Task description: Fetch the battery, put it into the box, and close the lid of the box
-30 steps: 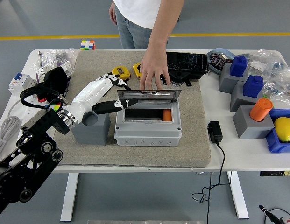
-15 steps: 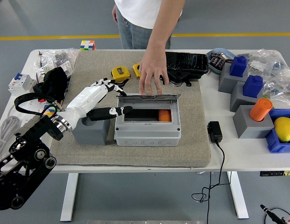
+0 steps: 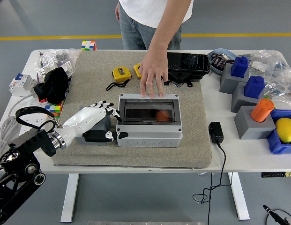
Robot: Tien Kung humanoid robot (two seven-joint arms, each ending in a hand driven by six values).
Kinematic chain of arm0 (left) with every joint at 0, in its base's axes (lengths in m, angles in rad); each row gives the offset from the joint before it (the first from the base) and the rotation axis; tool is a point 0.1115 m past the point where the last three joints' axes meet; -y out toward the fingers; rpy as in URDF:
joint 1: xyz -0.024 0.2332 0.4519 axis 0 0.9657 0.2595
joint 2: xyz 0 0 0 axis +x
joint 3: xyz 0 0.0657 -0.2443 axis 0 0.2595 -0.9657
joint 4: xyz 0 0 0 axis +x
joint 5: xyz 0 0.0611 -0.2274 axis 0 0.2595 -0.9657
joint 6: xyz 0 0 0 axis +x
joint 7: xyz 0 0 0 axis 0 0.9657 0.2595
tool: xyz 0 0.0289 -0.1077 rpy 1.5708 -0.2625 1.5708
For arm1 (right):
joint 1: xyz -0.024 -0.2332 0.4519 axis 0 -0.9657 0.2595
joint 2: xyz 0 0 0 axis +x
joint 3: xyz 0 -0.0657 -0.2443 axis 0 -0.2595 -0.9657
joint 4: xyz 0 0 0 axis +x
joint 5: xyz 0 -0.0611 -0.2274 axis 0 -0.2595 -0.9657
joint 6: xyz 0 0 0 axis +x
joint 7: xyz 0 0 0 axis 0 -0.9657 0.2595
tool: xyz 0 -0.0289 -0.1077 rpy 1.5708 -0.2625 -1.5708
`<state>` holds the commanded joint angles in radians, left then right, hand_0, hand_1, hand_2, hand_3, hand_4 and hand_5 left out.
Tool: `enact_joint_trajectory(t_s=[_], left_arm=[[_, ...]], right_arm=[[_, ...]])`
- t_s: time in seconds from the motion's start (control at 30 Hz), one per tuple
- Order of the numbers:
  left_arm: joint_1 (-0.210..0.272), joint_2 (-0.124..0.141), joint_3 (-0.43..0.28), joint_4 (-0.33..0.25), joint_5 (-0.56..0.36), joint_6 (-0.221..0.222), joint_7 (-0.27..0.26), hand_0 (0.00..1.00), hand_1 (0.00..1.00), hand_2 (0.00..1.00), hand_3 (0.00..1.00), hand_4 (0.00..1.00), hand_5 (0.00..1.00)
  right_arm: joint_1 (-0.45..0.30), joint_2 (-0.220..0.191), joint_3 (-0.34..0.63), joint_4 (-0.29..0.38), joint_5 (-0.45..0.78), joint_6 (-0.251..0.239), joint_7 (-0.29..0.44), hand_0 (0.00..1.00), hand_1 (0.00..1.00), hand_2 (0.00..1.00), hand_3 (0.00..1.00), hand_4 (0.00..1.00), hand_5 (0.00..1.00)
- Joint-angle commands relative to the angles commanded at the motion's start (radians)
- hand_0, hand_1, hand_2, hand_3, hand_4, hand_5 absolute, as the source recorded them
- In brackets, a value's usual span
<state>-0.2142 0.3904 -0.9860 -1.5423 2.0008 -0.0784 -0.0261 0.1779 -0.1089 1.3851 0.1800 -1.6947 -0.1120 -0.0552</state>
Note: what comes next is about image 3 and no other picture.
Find grey-brown mat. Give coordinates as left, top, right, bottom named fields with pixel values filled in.
left=49, top=50, right=212, bottom=168

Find black table control panel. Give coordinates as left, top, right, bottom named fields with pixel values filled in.
left=261, top=171, right=291, bottom=178

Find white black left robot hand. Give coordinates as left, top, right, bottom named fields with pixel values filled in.
left=58, top=100, right=129, bottom=149

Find yellow tape measure black strap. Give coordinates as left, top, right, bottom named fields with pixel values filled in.
left=105, top=67, right=132, bottom=91

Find orange cylinder battery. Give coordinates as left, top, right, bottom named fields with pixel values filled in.
left=250, top=98, right=275, bottom=123
left=156, top=110, right=171, bottom=122

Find white power strip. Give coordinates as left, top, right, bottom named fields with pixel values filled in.
left=18, top=98, right=54, bottom=136

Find yellow lemon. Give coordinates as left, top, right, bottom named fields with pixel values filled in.
left=276, top=117, right=291, bottom=143

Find colourful puzzle cube white cross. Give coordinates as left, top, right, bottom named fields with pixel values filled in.
left=81, top=40, right=98, bottom=51

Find blue storage bin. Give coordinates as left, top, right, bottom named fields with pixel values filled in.
left=267, top=109, right=291, bottom=154

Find black probe with cable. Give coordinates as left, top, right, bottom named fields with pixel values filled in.
left=262, top=204, right=291, bottom=225

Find person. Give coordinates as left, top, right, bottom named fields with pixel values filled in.
left=114, top=0, right=194, bottom=98

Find blue bottle-shaped block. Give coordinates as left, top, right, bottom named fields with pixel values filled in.
left=244, top=75, right=265, bottom=98
left=231, top=55, right=250, bottom=78

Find black cloth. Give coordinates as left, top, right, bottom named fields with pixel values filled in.
left=33, top=67, right=69, bottom=105

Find black power adapter with cord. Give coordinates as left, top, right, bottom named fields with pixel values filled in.
left=191, top=121, right=233, bottom=225

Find light blue bowl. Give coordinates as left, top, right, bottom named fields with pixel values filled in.
left=207, top=48, right=238, bottom=75

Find white switch panel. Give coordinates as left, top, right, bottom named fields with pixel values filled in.
left=56, top=61, right=74, bottom=77

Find person's left hand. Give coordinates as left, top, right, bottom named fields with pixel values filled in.
left=138, top=47, right=170, bottom=99

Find white blue circuit breaker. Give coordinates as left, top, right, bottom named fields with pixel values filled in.
left=8, top=73, right=37, bottom=97

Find grey block holder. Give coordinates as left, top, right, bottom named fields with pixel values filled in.
left=234, top=105, right=276, bottom=140
left=219, top=63, right=251, bottom=94
left=231, top=81, right=266, bottom=113

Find smoky transparent box lid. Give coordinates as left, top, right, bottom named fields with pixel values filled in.
left=119, top=98, right=180, bottom=124

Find clear plastic bags of parts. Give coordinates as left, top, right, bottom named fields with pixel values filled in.
left=30, top=48, right=80, bottom=80

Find black plastic case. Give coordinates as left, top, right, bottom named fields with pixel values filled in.
left=167, top=52, right=210, bottom=88

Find dark snack packets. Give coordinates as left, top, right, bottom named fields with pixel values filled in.
left=210, top=52, right=231, bottom=70

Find clear plastic bags of components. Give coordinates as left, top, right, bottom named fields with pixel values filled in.
left=247, top=48, right=291, bottom=110

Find grey block with round hole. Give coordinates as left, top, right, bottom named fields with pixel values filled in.
left=75, top=106, right=112, bottom=146

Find grey electrical enclosure box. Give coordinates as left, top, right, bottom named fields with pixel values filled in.
left=116, top=93, right=183, bottom=148

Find white table leg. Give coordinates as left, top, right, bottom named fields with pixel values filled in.
left=60, top=173, right=80, bottom=223
left=227, top=172, right=251, bottom=220

